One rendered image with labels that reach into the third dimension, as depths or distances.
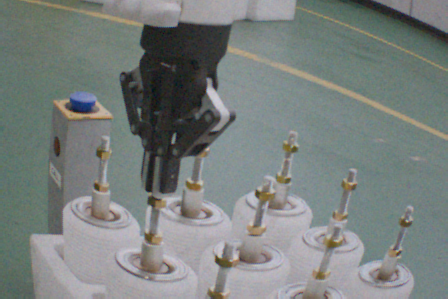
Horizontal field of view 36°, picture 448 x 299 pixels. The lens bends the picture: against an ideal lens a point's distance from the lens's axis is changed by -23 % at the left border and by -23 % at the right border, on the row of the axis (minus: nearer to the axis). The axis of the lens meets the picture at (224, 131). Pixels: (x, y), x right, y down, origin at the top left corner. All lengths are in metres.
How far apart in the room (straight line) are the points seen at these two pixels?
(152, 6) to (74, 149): 0.39
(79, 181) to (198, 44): 0.39
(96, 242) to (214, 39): 0.27
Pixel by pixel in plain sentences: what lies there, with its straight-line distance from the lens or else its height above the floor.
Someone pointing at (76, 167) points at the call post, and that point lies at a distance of 0.99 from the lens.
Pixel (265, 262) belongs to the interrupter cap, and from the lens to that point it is 0.82.
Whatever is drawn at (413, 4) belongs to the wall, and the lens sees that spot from 6.03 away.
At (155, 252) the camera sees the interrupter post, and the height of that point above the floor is 0.27.
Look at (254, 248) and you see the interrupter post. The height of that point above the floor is 0.27.
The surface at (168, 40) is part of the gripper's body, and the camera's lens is 0.66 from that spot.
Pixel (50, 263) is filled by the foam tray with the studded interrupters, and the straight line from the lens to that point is 0.87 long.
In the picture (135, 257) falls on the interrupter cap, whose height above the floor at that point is 0.25.
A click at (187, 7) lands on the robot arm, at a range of 0.65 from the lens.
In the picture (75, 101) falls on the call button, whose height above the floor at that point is 0.33.
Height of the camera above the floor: 0.61
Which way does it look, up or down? 17 degrees down
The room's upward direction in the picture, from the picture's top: 11 degrees clockwise
